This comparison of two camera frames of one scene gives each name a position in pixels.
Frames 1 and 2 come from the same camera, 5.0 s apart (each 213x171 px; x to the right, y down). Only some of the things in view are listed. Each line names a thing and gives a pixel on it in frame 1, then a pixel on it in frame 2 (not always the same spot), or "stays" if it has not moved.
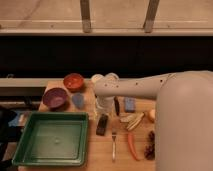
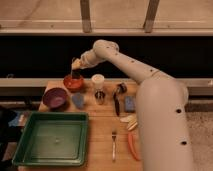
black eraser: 102,125 → 76,73
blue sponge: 130,104 stays
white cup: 98,78 stays
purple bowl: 54,97 stays
